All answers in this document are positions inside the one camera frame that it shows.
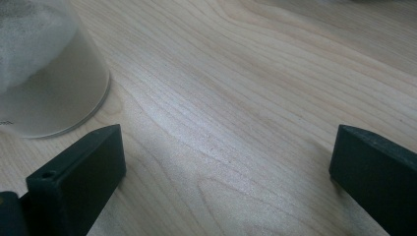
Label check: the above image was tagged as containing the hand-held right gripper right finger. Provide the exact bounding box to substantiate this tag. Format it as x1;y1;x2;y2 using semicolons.
328;123;417;236

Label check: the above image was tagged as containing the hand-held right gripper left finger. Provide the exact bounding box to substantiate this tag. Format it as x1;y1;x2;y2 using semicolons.
26;123;128;236

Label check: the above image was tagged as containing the silver-lid glass spice jar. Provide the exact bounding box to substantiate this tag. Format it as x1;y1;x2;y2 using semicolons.
0;0;111;140

